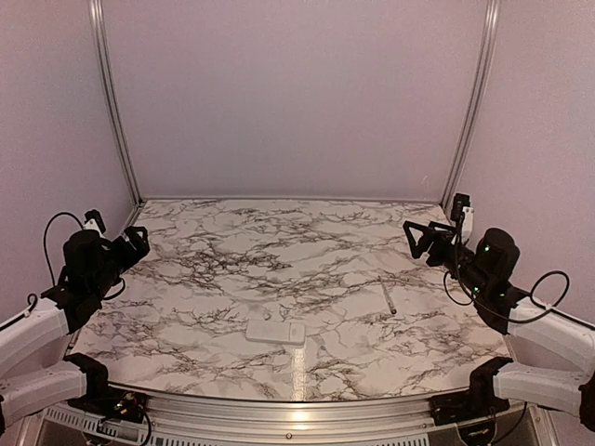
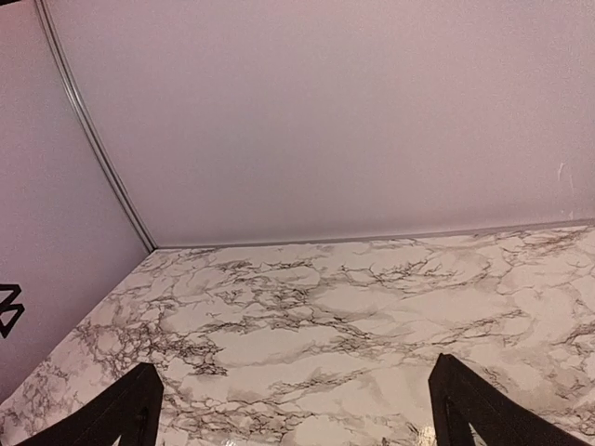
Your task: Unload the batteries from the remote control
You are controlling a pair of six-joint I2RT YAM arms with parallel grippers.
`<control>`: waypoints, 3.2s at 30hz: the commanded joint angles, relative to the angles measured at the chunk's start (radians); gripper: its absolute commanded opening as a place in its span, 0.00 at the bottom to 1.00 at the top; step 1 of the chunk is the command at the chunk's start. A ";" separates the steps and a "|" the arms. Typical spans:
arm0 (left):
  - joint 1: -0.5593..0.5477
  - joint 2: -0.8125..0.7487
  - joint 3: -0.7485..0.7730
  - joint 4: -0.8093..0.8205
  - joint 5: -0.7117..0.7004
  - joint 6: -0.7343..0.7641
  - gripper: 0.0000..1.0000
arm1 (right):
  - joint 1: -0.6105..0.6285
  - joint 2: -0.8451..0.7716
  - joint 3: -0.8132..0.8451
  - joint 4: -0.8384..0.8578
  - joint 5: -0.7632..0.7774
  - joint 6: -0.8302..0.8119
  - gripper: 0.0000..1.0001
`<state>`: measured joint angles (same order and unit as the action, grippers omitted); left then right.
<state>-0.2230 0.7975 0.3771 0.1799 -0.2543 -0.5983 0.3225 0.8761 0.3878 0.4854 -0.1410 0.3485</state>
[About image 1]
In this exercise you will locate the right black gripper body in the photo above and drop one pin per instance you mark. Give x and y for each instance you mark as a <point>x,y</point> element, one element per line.
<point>442,239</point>

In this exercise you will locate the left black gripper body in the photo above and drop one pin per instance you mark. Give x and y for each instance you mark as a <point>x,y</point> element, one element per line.
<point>106,275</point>

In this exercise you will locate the white remote control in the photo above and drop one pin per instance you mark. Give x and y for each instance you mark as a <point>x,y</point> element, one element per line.
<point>274,332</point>

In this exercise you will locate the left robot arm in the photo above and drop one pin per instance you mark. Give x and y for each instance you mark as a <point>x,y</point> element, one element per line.
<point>93,265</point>

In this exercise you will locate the silver pen tool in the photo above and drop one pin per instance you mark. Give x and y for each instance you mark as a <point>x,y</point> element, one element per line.
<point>387,297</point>

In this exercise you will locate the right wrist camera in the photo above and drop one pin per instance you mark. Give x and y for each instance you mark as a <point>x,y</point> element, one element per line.
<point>462,213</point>

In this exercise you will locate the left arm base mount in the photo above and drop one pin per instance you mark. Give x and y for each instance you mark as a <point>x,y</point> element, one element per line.
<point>115,404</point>

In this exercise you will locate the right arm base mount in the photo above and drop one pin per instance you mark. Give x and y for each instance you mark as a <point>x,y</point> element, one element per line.
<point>461,406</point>

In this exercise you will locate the front aluminium rail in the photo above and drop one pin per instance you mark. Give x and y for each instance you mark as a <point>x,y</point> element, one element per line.
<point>191,420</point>

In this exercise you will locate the left aluminium frame post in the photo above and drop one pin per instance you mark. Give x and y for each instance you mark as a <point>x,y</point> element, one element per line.
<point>98,26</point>

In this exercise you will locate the aluminium frame post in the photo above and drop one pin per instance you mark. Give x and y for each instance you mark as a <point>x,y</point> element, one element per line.
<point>477,92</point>
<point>98,26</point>

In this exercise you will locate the right aluminium frame post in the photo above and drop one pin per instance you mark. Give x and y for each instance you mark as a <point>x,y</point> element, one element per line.
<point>477,92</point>

